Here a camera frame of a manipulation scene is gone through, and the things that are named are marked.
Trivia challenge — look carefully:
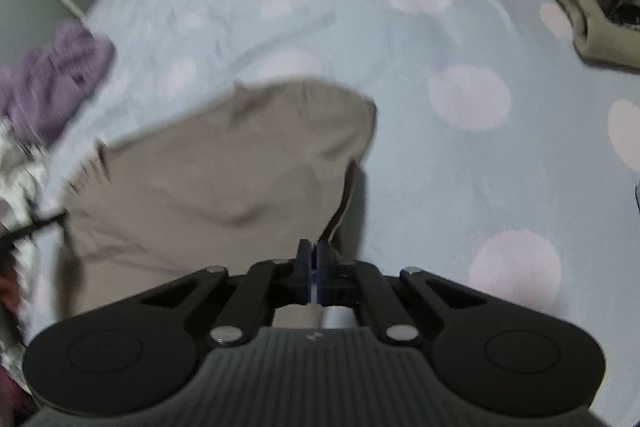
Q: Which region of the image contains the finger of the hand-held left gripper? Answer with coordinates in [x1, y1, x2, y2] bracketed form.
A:
[0, 213, 68, 248]

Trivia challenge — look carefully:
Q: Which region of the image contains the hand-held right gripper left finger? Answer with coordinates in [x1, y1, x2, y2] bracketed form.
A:
[102, 239, 315, 348]

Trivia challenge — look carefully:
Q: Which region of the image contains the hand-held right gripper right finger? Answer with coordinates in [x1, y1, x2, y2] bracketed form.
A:
[314, 239, 523, 348]

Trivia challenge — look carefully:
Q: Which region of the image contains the taupe shirt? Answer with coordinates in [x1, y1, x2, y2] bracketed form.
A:
[52, 77, 378, 323]

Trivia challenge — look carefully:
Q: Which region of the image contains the white crumpled garment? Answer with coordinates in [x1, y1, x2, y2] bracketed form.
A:
[0, 117, 66, 258]

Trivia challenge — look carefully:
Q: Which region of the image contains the purple fleece blanket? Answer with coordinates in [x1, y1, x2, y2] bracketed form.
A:
[0, 21, 116, 145]

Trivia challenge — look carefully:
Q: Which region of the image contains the polka dot bed sheet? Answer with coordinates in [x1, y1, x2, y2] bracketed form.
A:
[20, 0, 640, 358]

